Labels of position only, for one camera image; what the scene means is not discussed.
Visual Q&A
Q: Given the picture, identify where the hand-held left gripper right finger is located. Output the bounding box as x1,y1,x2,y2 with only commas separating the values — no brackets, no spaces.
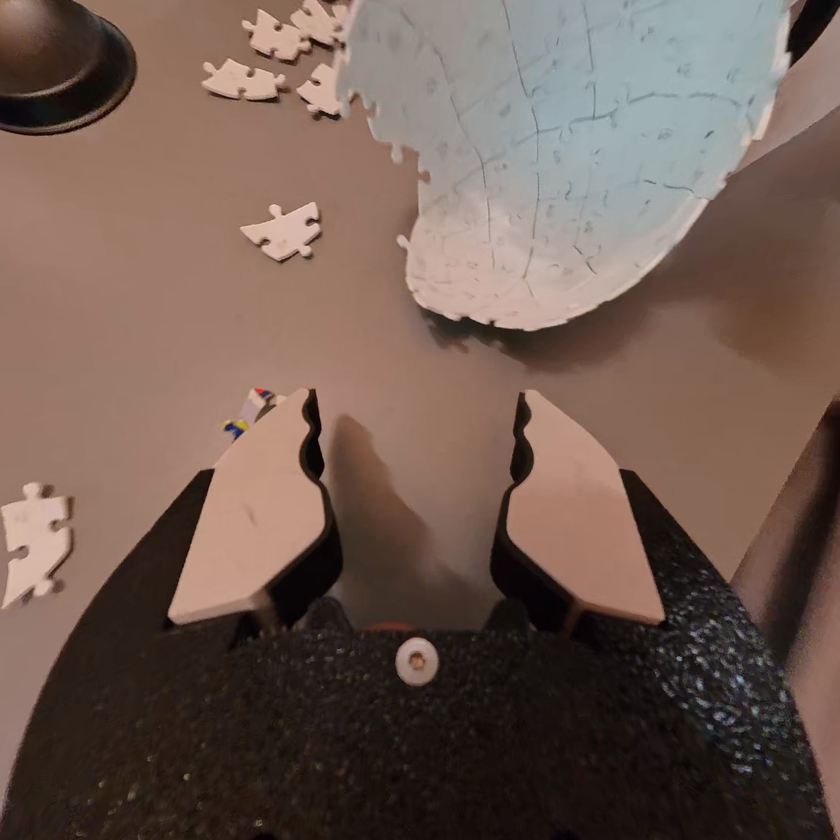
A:
491,390,665,635

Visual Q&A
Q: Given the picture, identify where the colourful dark puzzle piece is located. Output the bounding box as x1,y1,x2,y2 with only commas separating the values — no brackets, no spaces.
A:
222,387,287,441

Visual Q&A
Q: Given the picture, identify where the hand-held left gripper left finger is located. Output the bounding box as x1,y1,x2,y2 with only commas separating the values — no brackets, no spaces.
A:
167,387,344,632

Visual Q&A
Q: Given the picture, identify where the black round stand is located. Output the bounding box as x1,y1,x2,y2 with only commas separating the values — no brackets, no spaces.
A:
0,0,137,137

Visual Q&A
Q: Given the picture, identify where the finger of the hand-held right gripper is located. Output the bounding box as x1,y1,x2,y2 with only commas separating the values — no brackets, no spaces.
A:
786,0,829,63

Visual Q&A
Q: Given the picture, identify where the half-built puzzle ball shell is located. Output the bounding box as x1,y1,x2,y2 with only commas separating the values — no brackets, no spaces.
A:
333,0,795,331

